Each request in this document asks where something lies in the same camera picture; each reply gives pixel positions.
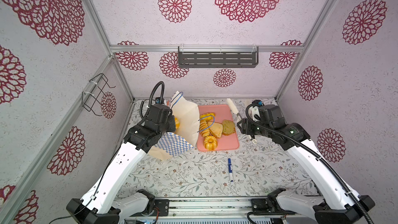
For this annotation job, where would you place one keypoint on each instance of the triangular sandwich bread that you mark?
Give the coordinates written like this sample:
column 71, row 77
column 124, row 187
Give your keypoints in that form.
column 215, row 129

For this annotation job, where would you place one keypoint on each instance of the blue marker pen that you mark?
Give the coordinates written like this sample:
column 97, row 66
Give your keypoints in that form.
column 231, row 178

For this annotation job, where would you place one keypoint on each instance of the pink tray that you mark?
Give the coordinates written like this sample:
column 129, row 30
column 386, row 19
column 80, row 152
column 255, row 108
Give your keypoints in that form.
column 222, row 112

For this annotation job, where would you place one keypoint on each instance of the grey wall shelf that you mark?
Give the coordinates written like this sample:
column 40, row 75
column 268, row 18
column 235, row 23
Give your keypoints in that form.
column 218, row 59

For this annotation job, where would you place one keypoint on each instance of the yellow twisted bread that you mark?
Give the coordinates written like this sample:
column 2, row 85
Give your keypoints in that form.
column 207, row 116

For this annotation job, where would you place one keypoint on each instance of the black wire rack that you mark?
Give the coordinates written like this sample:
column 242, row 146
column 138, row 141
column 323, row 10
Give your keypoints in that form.
column 100, row 101

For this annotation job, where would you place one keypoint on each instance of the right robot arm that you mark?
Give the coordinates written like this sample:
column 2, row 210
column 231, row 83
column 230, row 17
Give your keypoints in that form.
column 338, row 203

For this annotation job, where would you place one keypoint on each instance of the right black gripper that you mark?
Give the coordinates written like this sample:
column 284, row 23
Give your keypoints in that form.
column 245, row 127

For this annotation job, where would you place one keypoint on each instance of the checkered paper bag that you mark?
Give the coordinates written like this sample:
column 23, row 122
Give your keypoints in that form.
column 185, row 137

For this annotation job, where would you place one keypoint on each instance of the left bundt bread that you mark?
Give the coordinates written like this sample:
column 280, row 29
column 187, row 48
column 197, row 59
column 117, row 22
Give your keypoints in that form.
column 210, row 142

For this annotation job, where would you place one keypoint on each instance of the ridged spiral bread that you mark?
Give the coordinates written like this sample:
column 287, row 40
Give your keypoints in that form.
column 204, row 129

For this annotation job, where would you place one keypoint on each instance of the toast slice bread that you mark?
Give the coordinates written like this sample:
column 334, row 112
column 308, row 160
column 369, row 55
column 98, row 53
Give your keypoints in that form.
column 228, row 127

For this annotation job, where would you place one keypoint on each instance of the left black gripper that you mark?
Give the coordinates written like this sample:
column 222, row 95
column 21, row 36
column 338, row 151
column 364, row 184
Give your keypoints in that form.
column 171, row 124

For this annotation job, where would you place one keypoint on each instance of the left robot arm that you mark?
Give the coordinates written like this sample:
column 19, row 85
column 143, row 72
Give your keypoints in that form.
column 99, row 204

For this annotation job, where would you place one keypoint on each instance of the metal base rail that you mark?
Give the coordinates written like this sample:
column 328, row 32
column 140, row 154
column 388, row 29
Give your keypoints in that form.
column 212, row 210

